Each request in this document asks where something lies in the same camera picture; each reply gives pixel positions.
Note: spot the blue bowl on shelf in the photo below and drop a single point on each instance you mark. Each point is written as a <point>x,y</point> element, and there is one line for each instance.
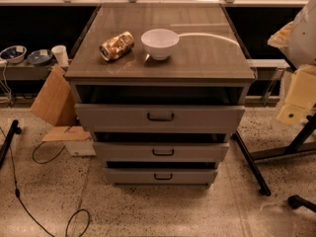
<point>40,57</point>

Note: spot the grey top drawer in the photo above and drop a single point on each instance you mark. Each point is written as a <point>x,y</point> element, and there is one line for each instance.
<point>159,118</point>

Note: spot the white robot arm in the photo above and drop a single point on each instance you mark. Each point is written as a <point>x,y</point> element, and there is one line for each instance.
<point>297,41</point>

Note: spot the flat cardboard piece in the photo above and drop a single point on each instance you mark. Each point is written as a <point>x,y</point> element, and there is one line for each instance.
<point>66,133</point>

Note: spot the grey middle drawer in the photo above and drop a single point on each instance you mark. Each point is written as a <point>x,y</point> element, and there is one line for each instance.
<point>160,152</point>

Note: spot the grey low shelf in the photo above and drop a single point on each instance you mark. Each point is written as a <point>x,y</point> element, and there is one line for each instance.
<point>24,71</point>

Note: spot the crushed gold soda can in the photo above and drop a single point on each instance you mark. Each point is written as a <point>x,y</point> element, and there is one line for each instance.
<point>116,47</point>

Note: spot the grey bottom drawer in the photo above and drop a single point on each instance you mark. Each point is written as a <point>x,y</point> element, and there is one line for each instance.
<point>139,176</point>

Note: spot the black caster foot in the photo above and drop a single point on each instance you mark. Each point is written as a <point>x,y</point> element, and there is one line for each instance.
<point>296,202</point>

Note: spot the grey drawer cabinet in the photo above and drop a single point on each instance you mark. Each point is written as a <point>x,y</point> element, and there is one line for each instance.
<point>206,68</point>

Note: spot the white box on floor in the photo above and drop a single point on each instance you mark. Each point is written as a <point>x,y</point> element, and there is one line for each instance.
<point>80,147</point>

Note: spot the leaning cardboard sheet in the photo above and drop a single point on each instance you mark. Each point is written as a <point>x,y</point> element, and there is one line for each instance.
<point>54,103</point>

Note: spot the white bowl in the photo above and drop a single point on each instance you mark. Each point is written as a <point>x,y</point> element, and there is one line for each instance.
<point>159,43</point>

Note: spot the black bar left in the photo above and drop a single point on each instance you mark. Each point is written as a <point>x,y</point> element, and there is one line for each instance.
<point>14,129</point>

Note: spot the grey drawer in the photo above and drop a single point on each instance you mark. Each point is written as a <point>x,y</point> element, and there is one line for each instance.
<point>160,152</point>
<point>139,176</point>
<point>159,118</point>

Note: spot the white paper cup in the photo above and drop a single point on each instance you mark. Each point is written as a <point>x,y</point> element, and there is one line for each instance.
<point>60,53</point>

